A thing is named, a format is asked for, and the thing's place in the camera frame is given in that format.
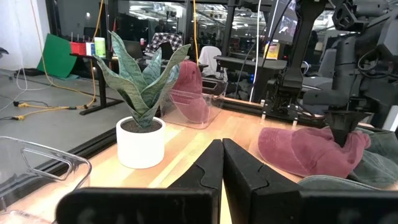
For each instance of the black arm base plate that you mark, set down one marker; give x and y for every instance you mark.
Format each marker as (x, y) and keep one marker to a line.
(280, 112)

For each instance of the maroon baseball cap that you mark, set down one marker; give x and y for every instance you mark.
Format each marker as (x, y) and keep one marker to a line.
(311, 152)
(189, 84)

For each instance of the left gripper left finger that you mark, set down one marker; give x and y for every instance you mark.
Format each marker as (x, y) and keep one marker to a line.
(192, 199)

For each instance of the snake plant in white pot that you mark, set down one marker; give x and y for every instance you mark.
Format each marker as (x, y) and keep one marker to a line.
(140, 146)

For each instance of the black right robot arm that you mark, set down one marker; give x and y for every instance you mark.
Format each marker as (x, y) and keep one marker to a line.
(308, 37)

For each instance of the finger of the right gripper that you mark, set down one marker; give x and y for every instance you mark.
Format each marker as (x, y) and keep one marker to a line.
(335, 123)
(353, 123)

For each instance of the green board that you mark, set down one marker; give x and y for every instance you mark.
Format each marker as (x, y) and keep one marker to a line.
(56, 56)

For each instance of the person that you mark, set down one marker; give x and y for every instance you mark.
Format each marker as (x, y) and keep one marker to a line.
(161, 26)

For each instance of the wall monitor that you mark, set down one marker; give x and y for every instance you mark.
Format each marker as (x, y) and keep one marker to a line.
(287, 25)

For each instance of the black side table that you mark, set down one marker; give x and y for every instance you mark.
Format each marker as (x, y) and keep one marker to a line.
(102, 87)

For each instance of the yellow sign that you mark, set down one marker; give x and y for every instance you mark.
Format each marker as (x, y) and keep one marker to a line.
(272, 51)

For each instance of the clear plastic bin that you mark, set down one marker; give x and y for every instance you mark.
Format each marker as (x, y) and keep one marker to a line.
(18, 186)
(214, 105)

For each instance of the red box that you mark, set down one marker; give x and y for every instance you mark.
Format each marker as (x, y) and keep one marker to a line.
(78, 49)

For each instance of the black desk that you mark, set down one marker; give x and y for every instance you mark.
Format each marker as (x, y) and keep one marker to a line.
(248, 63)

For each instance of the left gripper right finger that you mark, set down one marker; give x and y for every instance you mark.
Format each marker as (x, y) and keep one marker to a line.
(255, 199)

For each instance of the checkered cloth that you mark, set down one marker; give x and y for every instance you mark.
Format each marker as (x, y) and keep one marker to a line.
(164, 39)

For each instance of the white cloth on chair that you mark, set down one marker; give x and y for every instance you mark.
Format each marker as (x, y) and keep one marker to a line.
(211, 59)

